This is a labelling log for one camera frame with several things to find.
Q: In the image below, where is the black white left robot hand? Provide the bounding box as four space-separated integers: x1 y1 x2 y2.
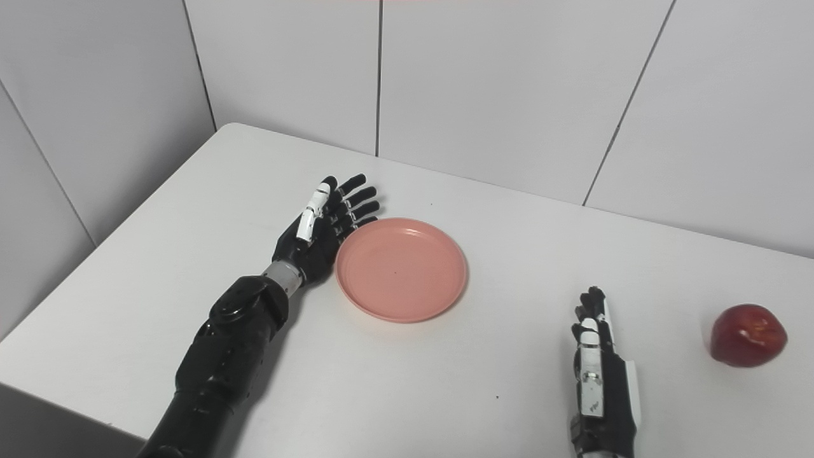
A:
272 174 381 287

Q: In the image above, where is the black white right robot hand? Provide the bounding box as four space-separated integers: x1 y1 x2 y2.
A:
569 286 642 455

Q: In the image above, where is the pink round plate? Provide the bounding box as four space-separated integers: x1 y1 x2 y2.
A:
335 218 469 324

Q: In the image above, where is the red apple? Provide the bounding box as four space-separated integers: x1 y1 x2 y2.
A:
710 303 789 368

